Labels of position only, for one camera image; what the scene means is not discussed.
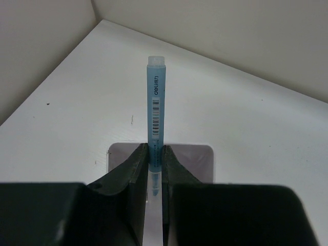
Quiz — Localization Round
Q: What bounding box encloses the blue highlighter pen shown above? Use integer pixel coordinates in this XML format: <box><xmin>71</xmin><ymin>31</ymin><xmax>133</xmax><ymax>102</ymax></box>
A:
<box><xmin>143</xmin><ymin>55</ymin><xmax>167</xmax><ymax>226</ymax></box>

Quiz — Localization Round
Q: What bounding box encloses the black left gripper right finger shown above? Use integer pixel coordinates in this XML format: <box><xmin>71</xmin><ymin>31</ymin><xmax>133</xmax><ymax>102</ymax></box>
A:
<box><xmin>161</xmin><ymin>146</ymin><xmax>318</xmax><ymax>245</ymax></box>

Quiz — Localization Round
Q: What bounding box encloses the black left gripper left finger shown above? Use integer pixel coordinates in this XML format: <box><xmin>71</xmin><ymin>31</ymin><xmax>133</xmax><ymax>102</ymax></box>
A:
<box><xmin>1</xmin><ymin>143</ymin><xmax>149</xmax><ymax>245</ymax></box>

